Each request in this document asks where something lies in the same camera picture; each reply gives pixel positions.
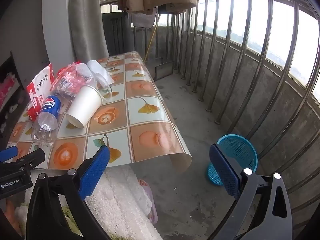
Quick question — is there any pink slipper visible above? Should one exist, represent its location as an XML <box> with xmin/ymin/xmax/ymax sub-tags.
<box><xmin>139</xmin><ymin>182</ymin><xmax>158</xmax><ymax>224</ymax></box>

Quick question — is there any clear wrapper with red print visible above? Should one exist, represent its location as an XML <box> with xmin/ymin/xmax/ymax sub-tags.
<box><xmin>50</xmin><ymin>61</ymin><xmax>94</xmax><ymax>100</ymax></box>

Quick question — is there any metal dustpan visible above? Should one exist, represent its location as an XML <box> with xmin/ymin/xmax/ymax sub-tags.
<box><xmin>144</xmin><ymin>57</ymin><xmax>173</xmax><ymax>81</ymax></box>

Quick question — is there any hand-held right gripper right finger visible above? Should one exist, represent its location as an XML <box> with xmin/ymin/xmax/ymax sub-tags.
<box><xmin>209</xmin><ymin>144</ymin><xmax>293</xmax><ymax>240</ymax></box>

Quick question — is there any hanging checkered cloth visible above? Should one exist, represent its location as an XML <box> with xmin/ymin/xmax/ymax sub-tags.
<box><xmin>131</xmin><ymin>7</ymin><xmax>158</xmax><ymax>28</ymax></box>

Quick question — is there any pink floral blanket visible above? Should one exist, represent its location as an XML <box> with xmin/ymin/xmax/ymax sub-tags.
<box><xmin>0</xmin><ymin>77</ymin><xmax>21</xmax><ymax>107</ymax></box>

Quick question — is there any clear plastic bottle blue label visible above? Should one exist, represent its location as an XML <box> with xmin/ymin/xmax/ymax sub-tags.
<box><xmin>31</xmin><ymin>95</ymin><xmax>62</xmax><ymax>147</ymax></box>

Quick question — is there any blue plastic mesh basket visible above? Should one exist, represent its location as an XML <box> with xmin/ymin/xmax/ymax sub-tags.
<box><xmin>206</xmin><ymin>134</ymin><xmax>258</xmax><ymax>186</ymax></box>

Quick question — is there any white fluffy robe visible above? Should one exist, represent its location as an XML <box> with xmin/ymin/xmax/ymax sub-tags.
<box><xmin>15</xmin><ymin>166</ymin><xmax>163</xmax><ymax>240</ymax></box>

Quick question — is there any yellow broom handle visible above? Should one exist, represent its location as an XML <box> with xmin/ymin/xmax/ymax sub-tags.
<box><xmin>144</xmin><ymin>14</ymin><xmax>162</xmax><ymax>63</ymax></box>

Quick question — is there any patterned plastic tablecloth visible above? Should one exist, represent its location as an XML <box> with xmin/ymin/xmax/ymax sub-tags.
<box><xmin>5</xmin><ymin>51</ymin><xmax>193</xmax><ymax>174</ymax></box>

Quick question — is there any metal balcony railing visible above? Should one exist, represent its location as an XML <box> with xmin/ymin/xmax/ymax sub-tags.
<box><xmin>100</xmin><ymin>0</ymin><xmax>320</xmax><ymax>232</ymax></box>

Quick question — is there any grey curtain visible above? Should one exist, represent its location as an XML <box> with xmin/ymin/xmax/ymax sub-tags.
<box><xmin>69</xmin><ymin>0</ymin><xmax>109</xmax><ymax>62</ymax></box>

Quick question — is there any white tissue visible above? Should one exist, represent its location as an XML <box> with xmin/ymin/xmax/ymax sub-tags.
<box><xmin>87</xmin><ymin>60</ymin><xmax>114</xmax><ymax>85</ymax></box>

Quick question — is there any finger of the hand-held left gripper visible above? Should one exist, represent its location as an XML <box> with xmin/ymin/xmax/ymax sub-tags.
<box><xmin>0</xmin><ymin>146</ymin><xmax>19</xmax><ymax>163</ymax></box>
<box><xmin>0</xmin><ymin>148</ymin><xmax>46</xmax><ymax>178</ymax></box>

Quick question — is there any red and white snack bag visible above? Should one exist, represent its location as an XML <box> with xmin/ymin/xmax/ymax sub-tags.
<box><xmin>26</xmin><ymin>63</ymin><xmax>55</xmax><ymax>122</ymax></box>

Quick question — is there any white paper cup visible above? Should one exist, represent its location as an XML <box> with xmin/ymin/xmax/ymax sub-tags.
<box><xmin>65</xmin><ymin>84</ymin><xmax>103</xmax><ymax>128</ymax></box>

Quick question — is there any dark bed frame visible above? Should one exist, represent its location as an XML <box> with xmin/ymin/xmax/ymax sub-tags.
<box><xmin>0</xmin><ymin>51</ymin><xmax>28</xmax><ymax>137</ymax></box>

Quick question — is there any clear plastic cup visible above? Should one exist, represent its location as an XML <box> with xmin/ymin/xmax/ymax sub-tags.
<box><xmin>94</xmin><ymin>72</ymin><xmax>115</xmax><ymax>102</ymax></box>

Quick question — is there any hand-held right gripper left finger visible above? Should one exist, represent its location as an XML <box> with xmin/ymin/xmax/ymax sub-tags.
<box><xmin>26</xmin><ymin>145</ymin><xmax>111</xmax><ymax>240</ymax></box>

